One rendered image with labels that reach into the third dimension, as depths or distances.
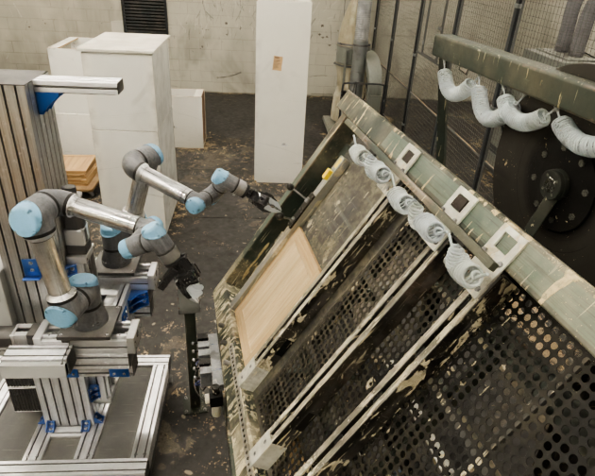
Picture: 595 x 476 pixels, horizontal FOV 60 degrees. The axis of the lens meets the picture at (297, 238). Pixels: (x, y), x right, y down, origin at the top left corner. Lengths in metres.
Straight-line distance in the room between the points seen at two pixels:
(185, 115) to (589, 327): 6.62
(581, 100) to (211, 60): 9.05
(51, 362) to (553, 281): 1.95
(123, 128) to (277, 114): 2.03
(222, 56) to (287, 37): 4.62
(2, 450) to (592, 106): 3.01
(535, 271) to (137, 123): 3.87
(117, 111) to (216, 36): 5.89
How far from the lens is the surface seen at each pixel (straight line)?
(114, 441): 3.05
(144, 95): 4.60
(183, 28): 10.42
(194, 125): 7.40
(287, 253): 2.42
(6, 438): 3.25
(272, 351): 2.12
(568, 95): 1.90
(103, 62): 4.62
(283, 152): 6.22
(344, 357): 1.70
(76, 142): 6.75
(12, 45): 11.31
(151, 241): 1.86
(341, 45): 8.08
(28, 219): 2.03
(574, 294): 1.23
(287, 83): 6.00
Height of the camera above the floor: 2.51
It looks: 29 degrees down
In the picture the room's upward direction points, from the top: 3 degrees clockwise
